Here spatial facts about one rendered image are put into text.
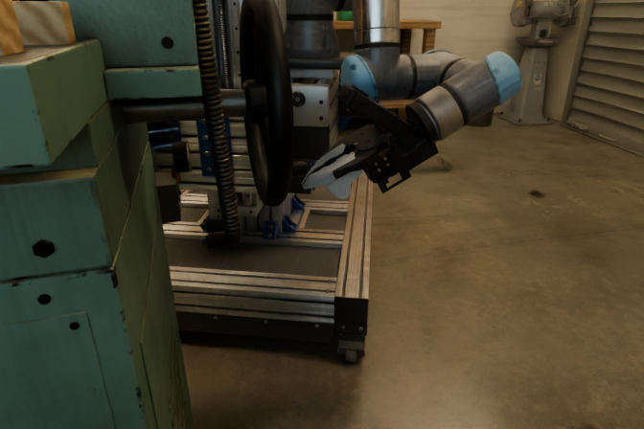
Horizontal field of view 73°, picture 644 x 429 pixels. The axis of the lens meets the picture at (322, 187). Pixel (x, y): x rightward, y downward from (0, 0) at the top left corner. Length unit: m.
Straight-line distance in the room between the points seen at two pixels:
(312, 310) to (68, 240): 0.87
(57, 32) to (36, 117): 0.15
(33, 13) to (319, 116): 0.66
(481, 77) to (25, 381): 0.66
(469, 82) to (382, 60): 0.14
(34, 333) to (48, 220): 0.11
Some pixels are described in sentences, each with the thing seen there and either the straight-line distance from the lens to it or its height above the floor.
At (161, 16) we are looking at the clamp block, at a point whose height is 0.92.
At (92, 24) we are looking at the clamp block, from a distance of 0.52.
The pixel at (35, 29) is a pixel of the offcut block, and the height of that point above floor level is 0.91.
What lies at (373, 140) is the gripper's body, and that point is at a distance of 0.65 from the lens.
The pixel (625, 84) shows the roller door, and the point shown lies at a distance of 3.86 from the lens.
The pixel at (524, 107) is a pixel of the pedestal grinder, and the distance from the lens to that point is 4.21.
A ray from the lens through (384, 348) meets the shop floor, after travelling 1.38.
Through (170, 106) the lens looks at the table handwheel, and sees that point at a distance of 0.59.
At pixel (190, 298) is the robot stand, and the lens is 1.29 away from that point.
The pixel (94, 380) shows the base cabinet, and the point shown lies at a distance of 0.52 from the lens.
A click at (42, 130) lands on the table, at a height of 0.86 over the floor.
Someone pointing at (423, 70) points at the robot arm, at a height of 0.84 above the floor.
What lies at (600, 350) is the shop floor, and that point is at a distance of 1.59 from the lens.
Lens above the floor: 0.93
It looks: 22 degrees down
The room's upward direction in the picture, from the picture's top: straight up
